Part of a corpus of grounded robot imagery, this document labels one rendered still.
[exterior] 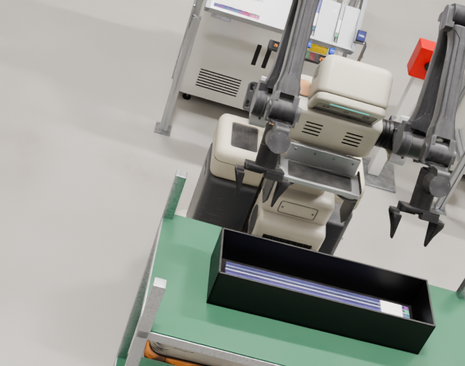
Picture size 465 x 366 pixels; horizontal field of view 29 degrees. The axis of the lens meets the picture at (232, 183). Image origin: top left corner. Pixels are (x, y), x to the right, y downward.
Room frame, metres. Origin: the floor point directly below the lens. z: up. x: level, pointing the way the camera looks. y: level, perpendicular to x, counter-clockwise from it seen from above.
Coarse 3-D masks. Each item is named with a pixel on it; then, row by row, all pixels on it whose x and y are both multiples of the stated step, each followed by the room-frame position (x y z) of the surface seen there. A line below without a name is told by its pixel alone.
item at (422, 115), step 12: (456, 12) 2.33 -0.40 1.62; (456, 24) 2.33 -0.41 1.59; (444, 36) 2.37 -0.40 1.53; (444, 48) 2.36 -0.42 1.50; (432, 60) 2.36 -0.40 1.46; (444, 60) 2.34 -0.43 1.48; (432, 72) 2.33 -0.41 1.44; (432, 84) 2.31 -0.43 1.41; (420, 96) 2.32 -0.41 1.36; (432, 96) 2.30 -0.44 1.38; (420, 108) 2.28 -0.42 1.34; (432, 108) 2.29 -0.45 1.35; (408, 120) 2.30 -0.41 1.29; (420, 120) 2.27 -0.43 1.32; (408, 132) 2.25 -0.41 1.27; (396, 144) 2.25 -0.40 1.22; (408, 144) 2.22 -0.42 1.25
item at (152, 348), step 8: (152, 344) 2.20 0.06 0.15; (160, 344) 2.18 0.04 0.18; (144, 352) 2.21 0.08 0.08; (152, 352) 2.19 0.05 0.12; (160, 352) 2.19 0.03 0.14; (168, 352) 2.19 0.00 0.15; (176, 352) 2.19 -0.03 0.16; (184, 352) 2.20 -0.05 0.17; (192, 352) 2.20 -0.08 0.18; (160, 360) 2.18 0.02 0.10; (168, 360) 2.19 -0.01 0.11; (176, 360) 2.20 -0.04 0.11; (184, 360) 2.20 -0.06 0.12; (192, 360) 2.21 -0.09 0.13; (200, 360) 2.21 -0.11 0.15; (208, 360) 2.21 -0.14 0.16; (216, 360) 2.22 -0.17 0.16; (224, 360) 2.22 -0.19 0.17
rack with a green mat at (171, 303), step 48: (192, 240) 1.86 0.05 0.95; (144, 288) 1.91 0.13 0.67; (192, 288) 1.69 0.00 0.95; (432, 288) 2.04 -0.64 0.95; (144, 336) 1.50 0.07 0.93; (192, 336) 1.53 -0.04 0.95; (240, 336) 1.59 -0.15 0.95; (288, 336) 1.65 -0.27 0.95; (336, 336) 1.71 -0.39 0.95; (432, 336) 1.84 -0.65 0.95
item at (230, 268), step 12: (228, 264) 1.77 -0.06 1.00; (240, 276) 1.75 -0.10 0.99; (252, 276) 1.76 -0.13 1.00; (264, 276) 1.78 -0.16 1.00; (276, 276) 1.79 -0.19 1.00; (300, 288) 1.78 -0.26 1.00; (312, 288) 1.80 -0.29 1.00; (324, 288) 1.82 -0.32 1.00; (336, 300) 1.79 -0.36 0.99; (348, 300) 1.81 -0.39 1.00; (360, 300) 1.82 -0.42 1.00; (372, 300) 1.84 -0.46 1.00; (396, 312) 1.83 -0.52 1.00; (408, 312) 1.85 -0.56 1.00
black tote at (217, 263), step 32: (224, 256) 1.82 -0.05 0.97; (256, 256) 1.84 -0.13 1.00; (288, 256) 1.85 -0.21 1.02; (320, 256) 1.87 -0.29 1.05; (224, 288) 1.66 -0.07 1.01; (256, 288) 1.67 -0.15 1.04; (288, 288) 1.69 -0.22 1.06; (352, 288) 1.89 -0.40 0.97; (384, 288) 1.90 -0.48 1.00; (416, 288) 1.91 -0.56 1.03; (288, 320) 1.69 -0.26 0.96; (320, 320) 1.71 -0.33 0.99; (352, 320) 1.72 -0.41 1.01; (384, 320) 1.73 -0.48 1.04; (416, 320) 1.75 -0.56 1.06; (416, 352) 1.75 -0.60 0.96
